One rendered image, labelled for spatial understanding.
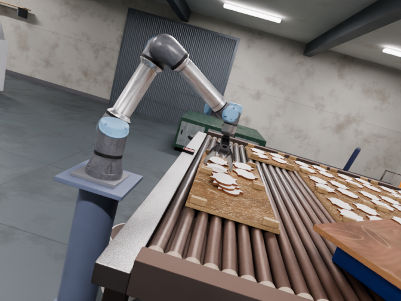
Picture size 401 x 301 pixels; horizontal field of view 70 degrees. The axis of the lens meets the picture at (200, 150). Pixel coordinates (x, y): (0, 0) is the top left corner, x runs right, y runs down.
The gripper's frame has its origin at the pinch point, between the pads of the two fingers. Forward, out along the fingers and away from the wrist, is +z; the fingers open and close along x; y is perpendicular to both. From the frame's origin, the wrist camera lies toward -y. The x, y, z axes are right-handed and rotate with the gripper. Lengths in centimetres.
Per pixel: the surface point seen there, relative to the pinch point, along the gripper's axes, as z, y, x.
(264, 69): -134, 669, -79
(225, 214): 2, -52, -5
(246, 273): 4, -80, -11
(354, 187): -1, 57, -101
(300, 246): 4, -56, -32
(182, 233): 4, -71, 8
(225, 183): -2.2, -28.6, -3.8
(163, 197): 4, -49, 18
